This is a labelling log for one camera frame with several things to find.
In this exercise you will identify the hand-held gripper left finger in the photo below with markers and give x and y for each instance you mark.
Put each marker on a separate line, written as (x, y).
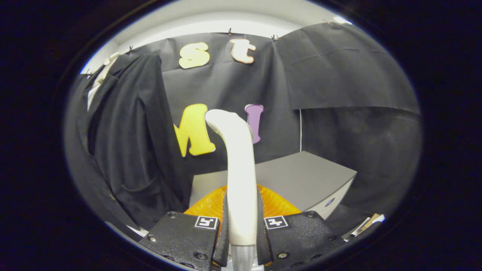
(223, 244)

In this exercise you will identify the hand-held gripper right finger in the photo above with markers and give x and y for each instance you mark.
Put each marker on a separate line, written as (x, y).
(262, 244)

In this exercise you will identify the white garment steamer wand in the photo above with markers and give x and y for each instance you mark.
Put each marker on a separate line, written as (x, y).
(241, 180)

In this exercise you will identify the black blazer jacket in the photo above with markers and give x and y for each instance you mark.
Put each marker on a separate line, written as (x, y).
(128, 150)

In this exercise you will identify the white shirt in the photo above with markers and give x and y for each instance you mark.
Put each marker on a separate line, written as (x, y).
(94, 94)

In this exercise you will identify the white clothes hanger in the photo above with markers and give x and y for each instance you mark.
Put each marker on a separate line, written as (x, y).
(112, 59)

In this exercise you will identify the grey cabinet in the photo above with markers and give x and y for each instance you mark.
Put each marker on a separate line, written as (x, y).
(301, 177)

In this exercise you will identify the brown cardboard box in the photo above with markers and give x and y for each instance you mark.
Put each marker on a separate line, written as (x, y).
(367, 224)

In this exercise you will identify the black backdrop cloth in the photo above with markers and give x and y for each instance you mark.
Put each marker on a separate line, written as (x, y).
(339, 75)

